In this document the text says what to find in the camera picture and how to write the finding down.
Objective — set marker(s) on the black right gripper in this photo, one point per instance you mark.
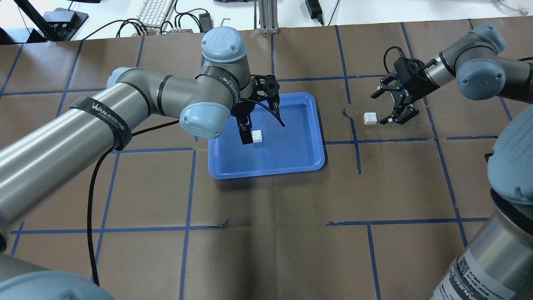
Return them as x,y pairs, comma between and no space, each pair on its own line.
413,84

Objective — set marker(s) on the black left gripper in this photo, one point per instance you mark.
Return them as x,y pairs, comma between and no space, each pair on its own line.
242,111

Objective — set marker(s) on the white block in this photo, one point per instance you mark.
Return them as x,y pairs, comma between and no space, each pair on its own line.
257,136
370,118

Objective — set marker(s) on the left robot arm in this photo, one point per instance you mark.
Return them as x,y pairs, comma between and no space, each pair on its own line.
37,165

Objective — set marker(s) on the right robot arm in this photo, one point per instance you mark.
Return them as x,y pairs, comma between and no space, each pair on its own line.
497,263

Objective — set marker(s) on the blue plastic tray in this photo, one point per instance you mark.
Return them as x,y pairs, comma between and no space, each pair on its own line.
297,147

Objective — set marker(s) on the black power adapter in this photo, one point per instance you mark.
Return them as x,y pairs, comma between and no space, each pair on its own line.
314,9

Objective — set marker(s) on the white keyboard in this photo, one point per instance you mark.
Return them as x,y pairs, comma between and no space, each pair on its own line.
152,13

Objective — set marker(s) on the brown paper table cover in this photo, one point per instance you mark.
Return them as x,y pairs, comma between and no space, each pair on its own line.
382,219

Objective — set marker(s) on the aluminium frame post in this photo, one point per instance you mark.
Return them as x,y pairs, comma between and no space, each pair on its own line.
268,16

